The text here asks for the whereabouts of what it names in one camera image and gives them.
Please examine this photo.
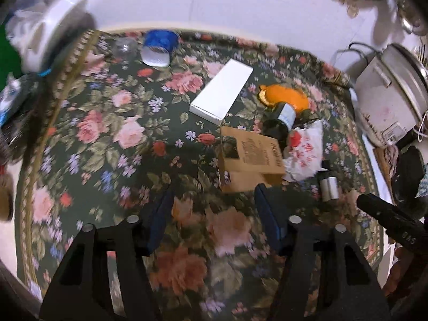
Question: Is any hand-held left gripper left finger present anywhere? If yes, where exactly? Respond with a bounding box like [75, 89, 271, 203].
[39, 184, 176, 321]

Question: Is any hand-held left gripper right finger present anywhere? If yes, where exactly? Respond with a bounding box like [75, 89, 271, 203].
[253, 184, 392, 321]

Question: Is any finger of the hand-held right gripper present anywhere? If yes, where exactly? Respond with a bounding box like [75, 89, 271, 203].
[356, 192, 428, 249]

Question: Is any clear glass jar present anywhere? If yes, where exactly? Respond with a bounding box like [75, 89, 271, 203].
[112, 37, 139, 63]

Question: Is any small black silver cylinder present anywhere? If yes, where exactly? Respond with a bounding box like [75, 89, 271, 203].
[318, 160, 340, 203]

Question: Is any brown cardboard box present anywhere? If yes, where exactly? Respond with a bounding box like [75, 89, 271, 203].
[217, 126, 287, 194]

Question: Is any white floral plastic bag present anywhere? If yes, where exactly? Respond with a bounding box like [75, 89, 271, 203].
[284, 120, 324, 182]

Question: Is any dark floral tablecloth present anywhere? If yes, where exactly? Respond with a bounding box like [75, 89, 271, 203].
[15, 30, 385, 321]

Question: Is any dark glass bottle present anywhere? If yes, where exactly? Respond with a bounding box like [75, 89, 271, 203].
[262, 102, 296, 151]

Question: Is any white rice cooker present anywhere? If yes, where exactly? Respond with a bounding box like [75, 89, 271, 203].
[354, 43, 428, 148]

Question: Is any white flat carton box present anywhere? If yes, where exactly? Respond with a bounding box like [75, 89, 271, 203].
[189, 58, 254, 124]

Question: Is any blue plastic cup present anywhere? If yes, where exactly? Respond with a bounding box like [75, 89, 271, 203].
[140, 29, 180, 67]

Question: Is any blue white packet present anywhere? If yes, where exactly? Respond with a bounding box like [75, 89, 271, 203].
[0, 74, 38, 125]

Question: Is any metal pot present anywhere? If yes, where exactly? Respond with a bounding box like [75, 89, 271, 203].
[396, 0, 428, 37]

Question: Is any white perforated plastic bin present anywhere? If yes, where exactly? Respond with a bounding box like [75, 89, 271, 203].
[7, 0, 97, 77]

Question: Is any black power cable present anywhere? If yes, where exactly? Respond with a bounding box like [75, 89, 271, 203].
[334, 42, 388, 71]

